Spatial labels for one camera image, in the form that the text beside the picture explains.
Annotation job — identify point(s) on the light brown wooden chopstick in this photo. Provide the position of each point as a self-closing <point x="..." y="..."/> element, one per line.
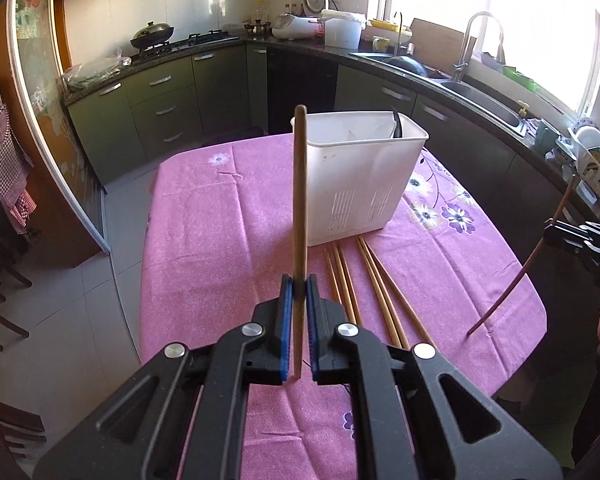
<point x="300" y="185"/>

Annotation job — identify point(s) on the white plate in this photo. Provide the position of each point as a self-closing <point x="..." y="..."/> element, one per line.
<point x="592" y="142"/>

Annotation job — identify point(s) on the round silver cooker lid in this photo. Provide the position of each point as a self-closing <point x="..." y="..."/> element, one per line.
<point x="316" y="0"/>

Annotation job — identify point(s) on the black gas stove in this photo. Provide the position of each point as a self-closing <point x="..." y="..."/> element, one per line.
<point x="205" y="39"/>

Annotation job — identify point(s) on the steel sink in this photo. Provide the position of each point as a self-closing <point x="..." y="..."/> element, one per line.
<point x="485" y="102"/>

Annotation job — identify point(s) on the dark wooden chair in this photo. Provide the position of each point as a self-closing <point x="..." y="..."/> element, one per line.
<point x="0" y="280"/>
<point x="10" y="425"/>

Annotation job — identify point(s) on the small cooking pot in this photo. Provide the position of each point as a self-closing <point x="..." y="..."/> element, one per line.
<point x="257" y="29"/>

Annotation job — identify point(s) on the black wok with lid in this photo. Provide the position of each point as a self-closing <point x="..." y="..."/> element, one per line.
<point x="152" y="35"/>

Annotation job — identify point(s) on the green plastic basket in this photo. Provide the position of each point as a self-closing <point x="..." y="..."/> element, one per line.
<point x="520" y="79"/>

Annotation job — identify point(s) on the black utensil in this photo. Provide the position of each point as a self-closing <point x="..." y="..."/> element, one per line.
<point x="397" y="127"/>

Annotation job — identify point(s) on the dish rack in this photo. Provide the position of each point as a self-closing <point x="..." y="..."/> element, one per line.
<point x="597" y="170"/>

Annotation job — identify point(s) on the bunch of wooden chopsticks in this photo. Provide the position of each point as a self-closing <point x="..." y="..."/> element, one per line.
<point x="381" y="290"/>

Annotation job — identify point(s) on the dark round pan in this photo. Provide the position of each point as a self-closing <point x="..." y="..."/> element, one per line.
<point x="405" y="66"/>

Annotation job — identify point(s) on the black built-in appliance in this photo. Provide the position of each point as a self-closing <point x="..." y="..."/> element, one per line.
<point x="300" y="90"/>

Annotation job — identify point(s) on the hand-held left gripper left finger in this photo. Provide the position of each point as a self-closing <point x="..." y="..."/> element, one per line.
<point x="286" y="330"/>

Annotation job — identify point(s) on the thin black faucet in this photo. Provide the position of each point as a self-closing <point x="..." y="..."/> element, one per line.
<point x="396" y="35"/>

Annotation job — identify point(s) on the white plastic utensil holder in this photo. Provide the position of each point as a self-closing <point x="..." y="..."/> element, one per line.
<point x="355" y="185"/>

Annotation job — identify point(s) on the glass sliding door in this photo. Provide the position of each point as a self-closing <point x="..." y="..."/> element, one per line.
<point x="45" y="110"/>

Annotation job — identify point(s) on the yellow tray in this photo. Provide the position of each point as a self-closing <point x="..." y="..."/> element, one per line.
<point x="387" y="25"/>

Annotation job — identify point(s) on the checked apron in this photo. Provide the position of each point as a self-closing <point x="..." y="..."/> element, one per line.
<point x="0" y="150"/>

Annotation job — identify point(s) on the steel kitchen faucet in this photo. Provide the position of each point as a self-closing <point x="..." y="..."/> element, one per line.
<point x="460" y="60"/>

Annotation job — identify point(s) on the white rice cooker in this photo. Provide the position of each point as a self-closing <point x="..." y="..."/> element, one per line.
<point x="295" y="27"/>

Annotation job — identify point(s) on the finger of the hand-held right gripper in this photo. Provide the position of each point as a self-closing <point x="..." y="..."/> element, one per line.
<point x="570" y="240"/>

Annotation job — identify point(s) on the kitchen window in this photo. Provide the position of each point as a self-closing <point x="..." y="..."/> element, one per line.
<point x="530" y="5"/>

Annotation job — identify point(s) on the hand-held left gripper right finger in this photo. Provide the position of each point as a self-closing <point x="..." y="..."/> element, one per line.
<point x="314" y="330"/>

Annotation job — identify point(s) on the plastic bag of vegetables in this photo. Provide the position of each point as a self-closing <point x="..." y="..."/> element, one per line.
<point x="92" y="72"/>

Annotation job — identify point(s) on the grey cup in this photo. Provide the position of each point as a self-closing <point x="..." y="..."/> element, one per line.
<point x="546" y="136"/>

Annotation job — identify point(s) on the white mug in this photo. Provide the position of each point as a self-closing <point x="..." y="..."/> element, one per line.
<point x="380" y="44"/>

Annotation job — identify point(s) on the dark brown curved chopstick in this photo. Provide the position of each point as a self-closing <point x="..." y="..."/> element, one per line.
<point x="519" y="278"/>

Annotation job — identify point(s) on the pink floral tablecloth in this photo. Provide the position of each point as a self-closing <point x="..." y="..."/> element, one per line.
<point x="220" y="240"/>

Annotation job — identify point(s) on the green base cabinet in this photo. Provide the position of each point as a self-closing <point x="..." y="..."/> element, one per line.
<point x="455" y="130"/>
<point x="145" y="110"/>

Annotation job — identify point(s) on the wooden cutting board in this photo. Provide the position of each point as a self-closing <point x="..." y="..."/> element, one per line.
<point x="430" y="40"/>

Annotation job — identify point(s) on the white lidded bucket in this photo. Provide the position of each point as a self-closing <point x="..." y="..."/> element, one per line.
<point x="342" y="32"/>

